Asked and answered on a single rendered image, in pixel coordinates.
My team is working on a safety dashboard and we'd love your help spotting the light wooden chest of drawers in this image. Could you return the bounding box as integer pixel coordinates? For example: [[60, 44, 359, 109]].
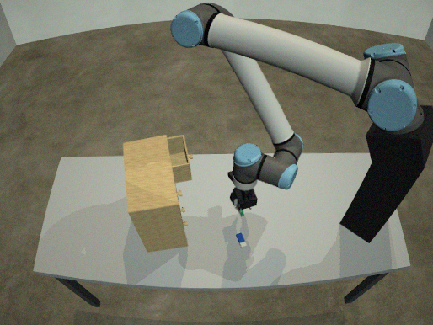
[[123, 135, 188, 253]]

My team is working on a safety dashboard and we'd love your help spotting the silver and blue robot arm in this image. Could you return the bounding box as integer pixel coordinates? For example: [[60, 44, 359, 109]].
[[170, 3, 424, 190]]

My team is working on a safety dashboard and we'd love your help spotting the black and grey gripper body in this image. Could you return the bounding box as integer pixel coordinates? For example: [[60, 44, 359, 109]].
[[233, 187, 258, 210]]

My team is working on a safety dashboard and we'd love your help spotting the blue and white eraser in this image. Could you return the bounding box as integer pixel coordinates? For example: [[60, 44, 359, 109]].
[[236, 233, 247, 248]]

